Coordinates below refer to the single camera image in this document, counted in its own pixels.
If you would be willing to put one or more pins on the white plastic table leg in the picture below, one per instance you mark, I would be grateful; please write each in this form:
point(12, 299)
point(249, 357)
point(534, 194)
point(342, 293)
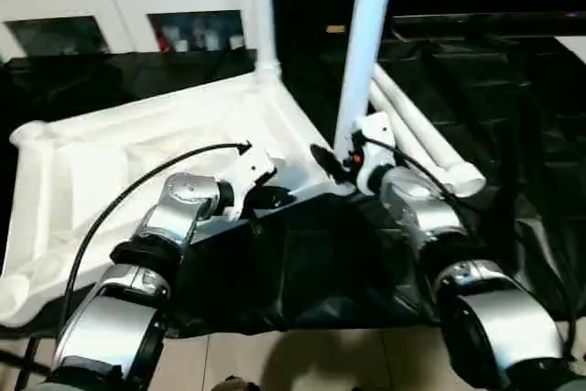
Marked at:
point(366, 25)
point(264, 16)
point(412, 139)
point(439, 148)

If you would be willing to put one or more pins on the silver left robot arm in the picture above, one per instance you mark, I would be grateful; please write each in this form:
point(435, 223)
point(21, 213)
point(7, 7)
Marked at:
point(179, 199)

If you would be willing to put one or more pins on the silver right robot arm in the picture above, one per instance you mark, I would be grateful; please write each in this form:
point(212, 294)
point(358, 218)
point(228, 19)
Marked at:
point(494, 318)

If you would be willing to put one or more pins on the small yellow tag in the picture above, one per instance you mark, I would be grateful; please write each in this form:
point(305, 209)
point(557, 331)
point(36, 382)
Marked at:
point(335, 28)

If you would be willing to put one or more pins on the black work mat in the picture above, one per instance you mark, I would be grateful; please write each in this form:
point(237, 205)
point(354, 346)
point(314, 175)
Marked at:
point(513, 135)

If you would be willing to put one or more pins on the grey left robot leg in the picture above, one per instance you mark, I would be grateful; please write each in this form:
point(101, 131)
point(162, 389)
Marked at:
point(235, 385)

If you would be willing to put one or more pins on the black flat screen panel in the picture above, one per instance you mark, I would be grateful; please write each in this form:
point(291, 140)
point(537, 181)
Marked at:
point(485, 17)

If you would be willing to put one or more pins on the white flat board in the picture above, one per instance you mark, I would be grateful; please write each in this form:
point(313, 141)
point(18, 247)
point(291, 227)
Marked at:
point(572, 48)

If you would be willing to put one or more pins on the white glass-door cabinet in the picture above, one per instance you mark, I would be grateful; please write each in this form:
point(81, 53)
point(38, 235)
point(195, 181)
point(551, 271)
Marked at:
point(73, 2)

